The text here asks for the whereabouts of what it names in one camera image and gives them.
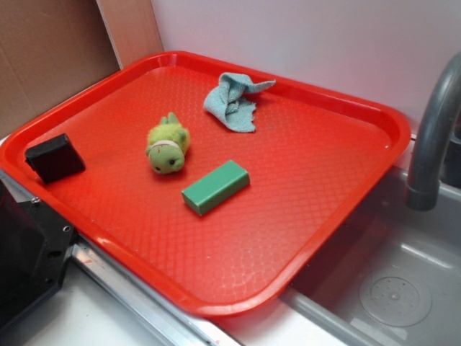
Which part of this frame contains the brown cardboard panel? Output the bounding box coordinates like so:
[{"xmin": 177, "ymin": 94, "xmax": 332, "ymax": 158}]
[{"xmin": 1, "ymin": 1, "xmax": 163, "ymax": 137}]

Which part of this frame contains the light blue crumpled cloth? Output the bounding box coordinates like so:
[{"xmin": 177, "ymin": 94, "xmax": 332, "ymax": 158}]
[{"xmin": 203, "ymin": 72, "xmax": 276, "ymax": 133}]

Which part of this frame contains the round sink drain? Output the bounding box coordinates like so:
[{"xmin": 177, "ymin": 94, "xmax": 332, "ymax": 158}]
[{"xmin": 359, "ymin": 268, "xmax": 432, "ymax": 327}]

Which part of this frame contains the green rectangular block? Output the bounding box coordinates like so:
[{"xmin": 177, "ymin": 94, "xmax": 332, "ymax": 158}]
[{"xmin": 182, "ymin": 161, "xmax": 250, "ymax": 216}]

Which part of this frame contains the grey curved faucet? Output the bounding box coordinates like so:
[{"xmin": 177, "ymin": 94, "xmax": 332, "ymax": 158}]
[{"xmin": 404, "ymin": 53, "xmax": 460, "ymax": 211}]

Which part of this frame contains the green plush toy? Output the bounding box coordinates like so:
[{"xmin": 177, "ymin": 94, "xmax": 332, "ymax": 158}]
[{"xmin": 146, "ymin": 112, "xmax": 191, "ymax": 174}]

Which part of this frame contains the red plastic serving tray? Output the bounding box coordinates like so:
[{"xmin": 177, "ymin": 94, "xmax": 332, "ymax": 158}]
[{"xmin": 1, "ymin": 52, "xmax": 411, "ymax": 317}]

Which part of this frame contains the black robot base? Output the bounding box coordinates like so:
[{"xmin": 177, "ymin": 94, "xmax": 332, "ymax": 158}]
[{"xmin": 1, "ymin": 184, "xmax": 76, "ymax": 332}]

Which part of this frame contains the black box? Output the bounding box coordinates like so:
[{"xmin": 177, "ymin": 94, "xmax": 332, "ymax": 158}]
[{"xmin": 24, "ymin": 133, "xmax": 86, "ymax": 184}]

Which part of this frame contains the grey plastic sink basin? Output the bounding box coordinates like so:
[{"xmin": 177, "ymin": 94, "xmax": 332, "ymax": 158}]
[{"xmin": 282, "ymin": 168, "xmax": 460, "ymax": 345}]

